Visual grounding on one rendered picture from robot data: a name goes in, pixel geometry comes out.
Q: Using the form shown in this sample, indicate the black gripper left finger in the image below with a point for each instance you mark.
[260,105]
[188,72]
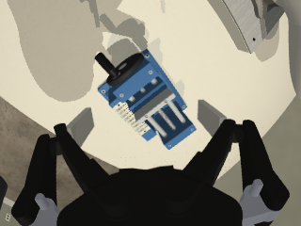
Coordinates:
[37,205]

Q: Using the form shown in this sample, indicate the blue bench vise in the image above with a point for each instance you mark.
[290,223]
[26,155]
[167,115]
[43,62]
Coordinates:
[143,101]

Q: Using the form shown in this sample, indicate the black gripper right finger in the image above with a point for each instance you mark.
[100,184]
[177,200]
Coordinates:
[264,194]

